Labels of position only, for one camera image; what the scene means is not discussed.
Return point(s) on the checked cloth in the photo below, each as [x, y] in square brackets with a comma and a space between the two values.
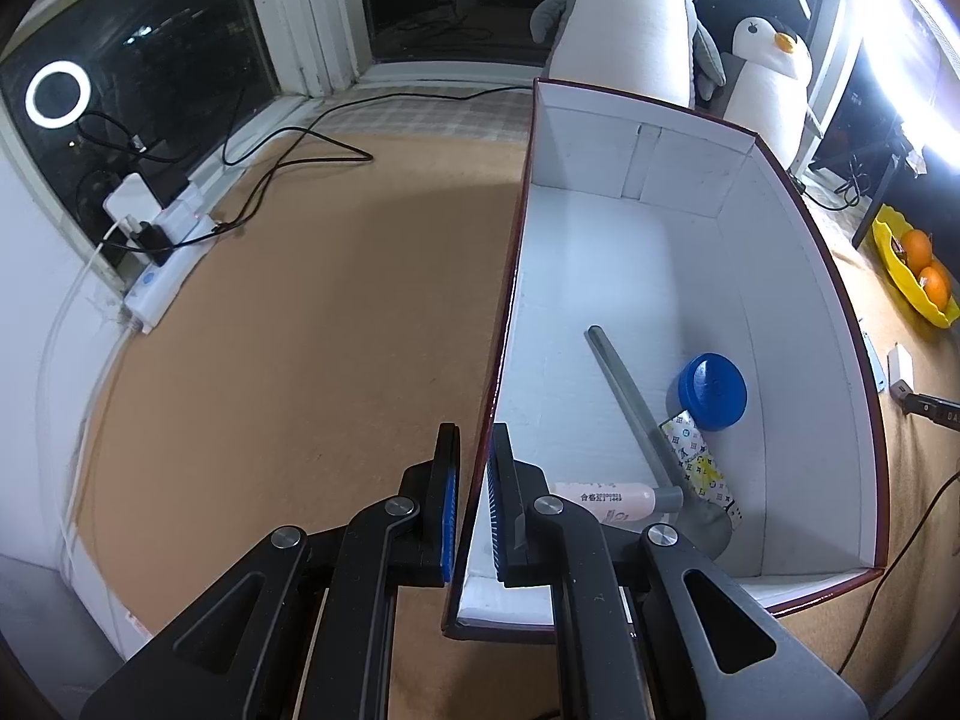
[420, 116]

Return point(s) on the pink bottle grey cap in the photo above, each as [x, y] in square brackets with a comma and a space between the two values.
[607, 499]

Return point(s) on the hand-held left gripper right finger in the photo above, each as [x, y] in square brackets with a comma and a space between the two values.
[495, 525]

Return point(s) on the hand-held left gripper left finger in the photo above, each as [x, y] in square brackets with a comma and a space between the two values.
[450, 525]

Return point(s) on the white window frame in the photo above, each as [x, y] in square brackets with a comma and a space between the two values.
[300, 15]

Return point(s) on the yellow leaf-shaped bowl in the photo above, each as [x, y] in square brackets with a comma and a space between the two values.
[889, 270]

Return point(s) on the white power strip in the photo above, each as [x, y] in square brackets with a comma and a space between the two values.
[172, 262]

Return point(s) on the clear plastic wrapping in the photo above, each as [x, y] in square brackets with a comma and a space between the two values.
[915, 161]

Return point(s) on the pile of wrapped candies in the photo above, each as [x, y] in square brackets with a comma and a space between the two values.
[895, 244]

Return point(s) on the large penguin plush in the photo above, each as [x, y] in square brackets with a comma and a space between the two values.
[630, 22]

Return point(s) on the black tripod stand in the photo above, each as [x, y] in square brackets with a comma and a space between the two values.
[877, 202]

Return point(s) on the white plug adapter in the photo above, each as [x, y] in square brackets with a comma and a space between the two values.
[133, 199]

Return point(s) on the patterned white tube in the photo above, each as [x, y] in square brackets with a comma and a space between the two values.
[701, 465]

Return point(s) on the small penguin plush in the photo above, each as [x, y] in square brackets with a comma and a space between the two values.
[765, 82]

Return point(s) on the red cardboard box white inside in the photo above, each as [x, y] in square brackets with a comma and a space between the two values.
[615, 255]

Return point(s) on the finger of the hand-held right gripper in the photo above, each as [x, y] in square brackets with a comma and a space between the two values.
[930, 411]

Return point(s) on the white wall charger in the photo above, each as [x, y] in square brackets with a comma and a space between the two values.
[900, 367]

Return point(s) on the black plug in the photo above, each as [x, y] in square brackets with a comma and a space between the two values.
[156, 240]

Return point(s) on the blue round container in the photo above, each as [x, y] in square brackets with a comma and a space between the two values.
[712, 390]

